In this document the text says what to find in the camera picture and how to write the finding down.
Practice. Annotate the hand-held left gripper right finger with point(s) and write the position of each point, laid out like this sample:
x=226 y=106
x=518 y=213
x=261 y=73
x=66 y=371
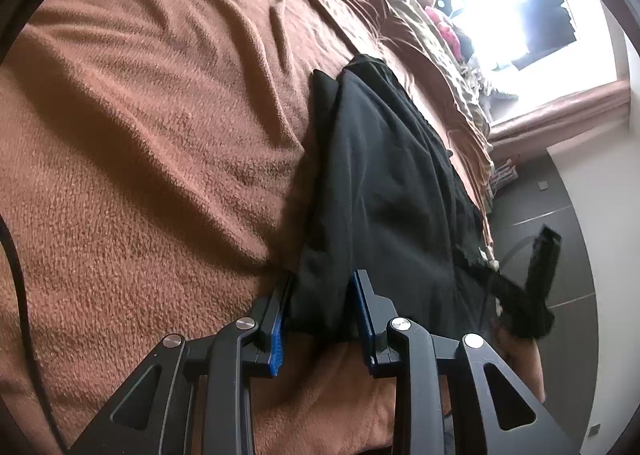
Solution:
x=365 y=330

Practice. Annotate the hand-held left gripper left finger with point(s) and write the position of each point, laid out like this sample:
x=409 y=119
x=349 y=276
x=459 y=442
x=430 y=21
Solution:
x=276 y=340

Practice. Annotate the black button-up shirt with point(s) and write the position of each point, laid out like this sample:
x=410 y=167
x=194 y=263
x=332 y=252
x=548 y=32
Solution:
x=380 y=195

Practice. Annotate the pile of light clothes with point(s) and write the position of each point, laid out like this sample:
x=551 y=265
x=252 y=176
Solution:
x=492 y=85

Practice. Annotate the pink curtain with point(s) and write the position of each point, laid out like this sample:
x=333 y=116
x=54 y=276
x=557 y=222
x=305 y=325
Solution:
x=560 y=110

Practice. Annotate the brown fleece blanket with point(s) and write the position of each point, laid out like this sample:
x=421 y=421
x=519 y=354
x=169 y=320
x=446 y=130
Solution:
x=150 y=135

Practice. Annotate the beige duvet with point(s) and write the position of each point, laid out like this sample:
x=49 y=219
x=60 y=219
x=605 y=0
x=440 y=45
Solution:
x=440 y=75

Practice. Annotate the dark hanging jacket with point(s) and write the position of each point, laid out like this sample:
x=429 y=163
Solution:
x=545 y=20

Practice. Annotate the pink plush toy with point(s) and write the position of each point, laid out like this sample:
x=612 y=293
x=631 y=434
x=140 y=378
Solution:
x=445 y=27

